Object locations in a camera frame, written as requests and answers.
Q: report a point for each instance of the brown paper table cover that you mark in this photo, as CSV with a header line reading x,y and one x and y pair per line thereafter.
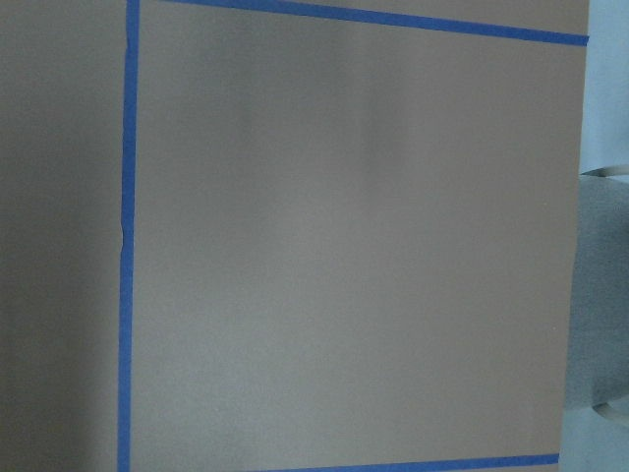
x,y
287,235

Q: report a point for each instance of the grey office chair seat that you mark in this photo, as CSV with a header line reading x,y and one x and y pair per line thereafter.
x,y
597,361

